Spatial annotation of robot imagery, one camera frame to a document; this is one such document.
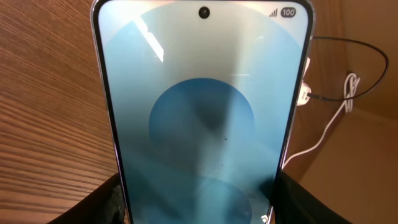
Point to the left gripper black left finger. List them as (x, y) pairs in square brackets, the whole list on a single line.
[(105, 205)]

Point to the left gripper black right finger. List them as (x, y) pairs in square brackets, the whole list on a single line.
[(293, 204)]

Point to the blue screen smartphone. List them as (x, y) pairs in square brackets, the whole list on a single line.
[(201, 97)]

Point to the white power strip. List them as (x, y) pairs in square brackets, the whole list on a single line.
[(303, 97)]

